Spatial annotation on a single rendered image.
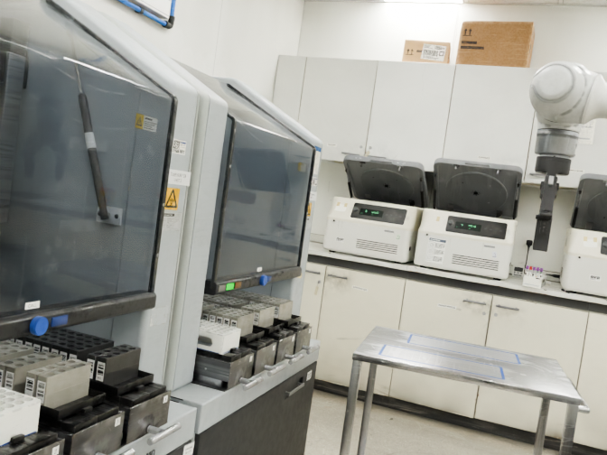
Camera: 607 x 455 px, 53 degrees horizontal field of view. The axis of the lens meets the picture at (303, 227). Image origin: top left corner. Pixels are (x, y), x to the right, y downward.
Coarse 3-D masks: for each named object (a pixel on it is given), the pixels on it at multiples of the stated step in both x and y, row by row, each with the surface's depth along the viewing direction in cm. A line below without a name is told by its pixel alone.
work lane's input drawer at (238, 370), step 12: (240, 348) 161; (204, 360) 153; (216, 360) 152; (228, 360) 152; (240, 360) 155; (252, 360) 163; (204, 372) 153; (216, 372) 152; (228, 372) 151; (240, 372) 156; (228, 384) 151; (252, 384) 154
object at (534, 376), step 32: (384, 352) 177; (416, 352) 183; (448, 352) 188; (480, 352) 194; (512, 352) 201; (352, 384) 172; (480, 384) 163; (512, 384) 162; (544, 384) 166; (352, 416) 172; (544, 416) 199; (576, 416) 157
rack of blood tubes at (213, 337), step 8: (200, 328) 157; (208, 328) 158; (216, 328) 160; (224, 328) 161; (232, 328) 162; (200, 336) 166; (208, 336) 154; (216, 336) 154; (224, 336) 153; (232, 336) 158; (200, 344) 155; (208, 344) 164; (216, 344) 154; (224, 344) 154; (232, 344) 158; (224, 352) 154
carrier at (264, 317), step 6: (270, 306) 192; (258, 312) 182; (264, 312) 185; (270, 312) 190; (258, 318) 182; (264, 318) 186; (270, 318) 190; (258, 324) 183; (264, 324) 186; (270, 324) 191
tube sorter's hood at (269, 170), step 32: (224, 96) 179; (256, 128) 162; (288, 128) 208; (256, 160) 164; (288, 160) 186; (224, 192) 150; (256, 192) 167; (288, 192) 189; (224, 224) 153; (256, 224) 170; (288, 224) 193; (224, 256) 155; (256, 256) 174; (288, 256) 197
